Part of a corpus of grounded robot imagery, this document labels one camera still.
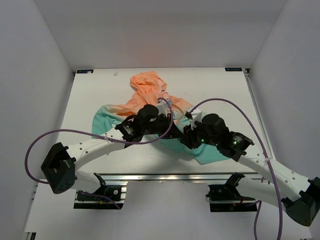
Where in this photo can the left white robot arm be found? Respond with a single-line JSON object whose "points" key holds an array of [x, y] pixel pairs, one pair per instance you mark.
{"points": [[62, 164]]}

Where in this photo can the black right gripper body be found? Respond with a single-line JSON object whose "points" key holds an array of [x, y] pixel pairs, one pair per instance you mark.
{"points": [[212, 139]]}

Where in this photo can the aluminium table edge rail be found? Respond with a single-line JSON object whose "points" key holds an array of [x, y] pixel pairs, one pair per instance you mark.
{"points": [[165, 177]]}

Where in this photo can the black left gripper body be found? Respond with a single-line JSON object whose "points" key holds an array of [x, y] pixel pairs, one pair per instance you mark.
{"points": [[159, 126]]}

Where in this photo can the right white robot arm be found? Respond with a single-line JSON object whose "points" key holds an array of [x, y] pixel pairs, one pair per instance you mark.
{"points": [[298, 195]]}

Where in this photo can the blue table label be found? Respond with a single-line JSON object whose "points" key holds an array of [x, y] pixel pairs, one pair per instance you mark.
{"points": [[84, 71], [233, 69]]}

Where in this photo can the teal and peach jacket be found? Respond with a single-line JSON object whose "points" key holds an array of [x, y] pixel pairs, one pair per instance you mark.
{"points": [[148, 88]]}

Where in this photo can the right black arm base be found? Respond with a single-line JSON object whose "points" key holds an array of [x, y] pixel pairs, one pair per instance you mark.
{"points": [[224, 198]]}

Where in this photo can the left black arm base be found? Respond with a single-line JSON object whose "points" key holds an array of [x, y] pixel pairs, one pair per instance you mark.
{"points": [[106, 197]]}

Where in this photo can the right blue table label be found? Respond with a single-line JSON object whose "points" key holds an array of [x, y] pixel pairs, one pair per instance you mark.
{"points": [[233, 69]]}

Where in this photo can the left blue table label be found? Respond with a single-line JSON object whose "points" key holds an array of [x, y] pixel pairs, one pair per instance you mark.
{"points": [[84, 71]]}

